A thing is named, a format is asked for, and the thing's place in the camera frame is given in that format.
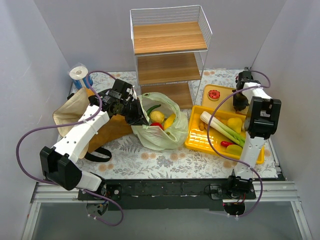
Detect dark green toy chili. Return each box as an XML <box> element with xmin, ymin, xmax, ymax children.
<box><xmin>146</xmin><ymin>104</ymin><xmax>161</xmax><ymax>116</ymax></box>

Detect red toy pepper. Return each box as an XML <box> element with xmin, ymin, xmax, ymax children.
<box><xmin>150</xmin><ymin>122</ymin><xmax>164</xmax><ymax>130</ymax></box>

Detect yellow toy lemon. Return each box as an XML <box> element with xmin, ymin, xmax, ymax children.
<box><xmin>149</xmin><ymin>110</ymin><xmax>165</xmax><ymax>124</ymax></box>

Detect light green plastic bag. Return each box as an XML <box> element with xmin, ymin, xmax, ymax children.
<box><xmin>131</xmin><ymin>92</ymin><xmax>189</xmax><ymax>151</ymax></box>

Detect brown tote bag black straps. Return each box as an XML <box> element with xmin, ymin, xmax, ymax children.
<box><xmin>52</xmin><ymin>86</ymin><xmax>133</xmax><ymax>163</ymax></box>

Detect brown bread slice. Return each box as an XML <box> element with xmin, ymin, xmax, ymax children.
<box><xmin>235</xmin><ymin>106</ymin><xmax>249</xmax><ymax>116</ymax></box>

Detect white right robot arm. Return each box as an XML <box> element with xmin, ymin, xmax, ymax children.
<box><xmin>225</xmin><ymin>70</ymin><xmax>282</xmax><ymax>198</ymax></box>

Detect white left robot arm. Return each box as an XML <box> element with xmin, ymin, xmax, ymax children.
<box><xmin>40</xmin><ymin>79</ymin><xmax>148</xmax><ymax>192</ymax></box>

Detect yellow toy bell pepper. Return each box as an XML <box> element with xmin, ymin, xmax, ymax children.
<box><xmin>227</xmin><ymin>117</ymin><xmax>243</xmax><ymax>134</ymax></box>

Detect red toy donut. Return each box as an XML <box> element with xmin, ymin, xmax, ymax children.
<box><xmin>208</xmin><ymin>89</ymin><xmax>221</xmax><ymax>101</ymax></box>

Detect yellow flat tray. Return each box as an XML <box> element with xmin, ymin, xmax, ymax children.
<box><xmin>201</xmin><ymin>84</ymin><xmax>236</xmax><ymax>113</ymax></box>

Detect white toy leek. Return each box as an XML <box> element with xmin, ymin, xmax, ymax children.
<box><xmin>200</xmin><ymin>111</ymin><xmax>245</xmax><ymax>148</ymax></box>

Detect yellow plastic bin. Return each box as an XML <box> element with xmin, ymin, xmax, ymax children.
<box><xmin>184</xmin><ymin>104</ymin><xmax>265</xmax><ymax>165</ymax></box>

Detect floral patterned table mat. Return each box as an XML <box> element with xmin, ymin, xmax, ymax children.
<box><xmin>76</xmin><ymin>69</ymin><xmax>279</xmax><ymax>180</ymax></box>

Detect orange toy snack pieces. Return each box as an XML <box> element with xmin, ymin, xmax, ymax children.
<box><xmin>199</xmin><ymin>115</ymin><xmax>223</xmax><ymax>131</ymax></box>

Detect small red toy chili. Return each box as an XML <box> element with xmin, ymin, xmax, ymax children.
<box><xmin>220</xmin><ymin>141</ymin><xmax>234</xmax><ymax>148</ymax></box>

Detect blue wrapped toilet paper roll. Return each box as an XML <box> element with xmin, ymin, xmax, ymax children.
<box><xmin>68</xmin><ymin>63</ymin><xmax>93</xmax><ymax>90</ymax></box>

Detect yellow red toy mango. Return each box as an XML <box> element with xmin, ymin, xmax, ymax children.
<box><xmin>225</xmin><ymin>144</ymin><xmax>243</xmax><ymax>156</ymax></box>

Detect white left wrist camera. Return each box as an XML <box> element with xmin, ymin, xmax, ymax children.
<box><xmin>124</xmin><ymin>85</ymin><xmax>137</xmax><ymax>101</ymax></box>

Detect wire and wood shelf rack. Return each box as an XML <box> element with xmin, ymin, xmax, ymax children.
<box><xmin>129</xmin><ymin>4</ymin><xmax>213</xmax><ymax>110</ymax></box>

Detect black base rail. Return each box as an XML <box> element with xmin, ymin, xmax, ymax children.
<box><xmin>77</xmin><ymin>177</ymin><xmax>257</xmax><ymax>218</ymax></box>

